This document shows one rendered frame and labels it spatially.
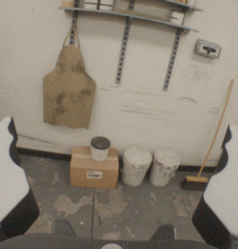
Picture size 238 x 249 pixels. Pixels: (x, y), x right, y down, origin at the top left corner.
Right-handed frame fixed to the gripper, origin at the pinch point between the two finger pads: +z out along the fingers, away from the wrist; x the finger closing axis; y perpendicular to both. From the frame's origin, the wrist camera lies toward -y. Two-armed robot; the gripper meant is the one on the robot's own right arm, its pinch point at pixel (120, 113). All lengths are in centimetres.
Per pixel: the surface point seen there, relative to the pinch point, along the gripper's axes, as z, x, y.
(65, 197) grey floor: 119, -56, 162
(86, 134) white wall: 177, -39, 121
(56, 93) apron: 168, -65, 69
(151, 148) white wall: 182, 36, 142
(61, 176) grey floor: 147, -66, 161
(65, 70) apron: 172, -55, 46
